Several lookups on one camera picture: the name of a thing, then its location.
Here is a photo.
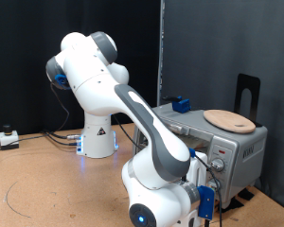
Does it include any wrist camera on blue mount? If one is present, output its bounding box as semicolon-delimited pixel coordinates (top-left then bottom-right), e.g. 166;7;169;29
196;184;217;221

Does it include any black backdrop curtain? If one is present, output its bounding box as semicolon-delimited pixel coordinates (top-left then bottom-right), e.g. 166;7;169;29
0;0;162;136

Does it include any round wooden cutting board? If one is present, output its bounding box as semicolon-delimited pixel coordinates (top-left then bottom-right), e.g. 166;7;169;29
203;109;257;135

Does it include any spatula with blue grip block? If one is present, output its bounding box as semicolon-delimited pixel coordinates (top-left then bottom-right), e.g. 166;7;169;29
162;96;192;114

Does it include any vertical metal pole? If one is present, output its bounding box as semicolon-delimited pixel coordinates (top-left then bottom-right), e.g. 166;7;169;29
156;0;166;107

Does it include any silver toaster oven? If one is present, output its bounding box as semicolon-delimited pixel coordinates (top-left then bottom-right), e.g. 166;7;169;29
131;102;269;210

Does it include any black camera cable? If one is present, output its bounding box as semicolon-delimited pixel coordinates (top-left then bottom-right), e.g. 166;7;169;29
0;82;223;227

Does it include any grey backdrop curtain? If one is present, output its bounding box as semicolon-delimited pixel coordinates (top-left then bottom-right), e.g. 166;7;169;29
163;0;284;214

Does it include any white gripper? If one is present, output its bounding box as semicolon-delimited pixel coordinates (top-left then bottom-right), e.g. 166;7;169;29
186;150;210;190

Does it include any black metal bookend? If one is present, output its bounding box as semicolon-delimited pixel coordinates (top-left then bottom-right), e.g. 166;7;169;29
234;73;263;128

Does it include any black foam pad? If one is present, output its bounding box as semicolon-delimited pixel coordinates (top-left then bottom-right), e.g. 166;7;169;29
221;197;244;213
238;187;256;201

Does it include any black base cable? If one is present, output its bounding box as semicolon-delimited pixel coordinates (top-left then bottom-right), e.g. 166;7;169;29
44;131;79;147

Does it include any emergency stop button box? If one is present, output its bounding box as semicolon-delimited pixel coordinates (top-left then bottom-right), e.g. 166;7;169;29
0;124;20;150

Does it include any black cable with silver connector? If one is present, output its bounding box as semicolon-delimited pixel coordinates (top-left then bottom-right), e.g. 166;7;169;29
42;130;83;140

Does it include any silver oven knob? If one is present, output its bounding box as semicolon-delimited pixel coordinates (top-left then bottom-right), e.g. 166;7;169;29
211;179;222;193
210;157;226;173

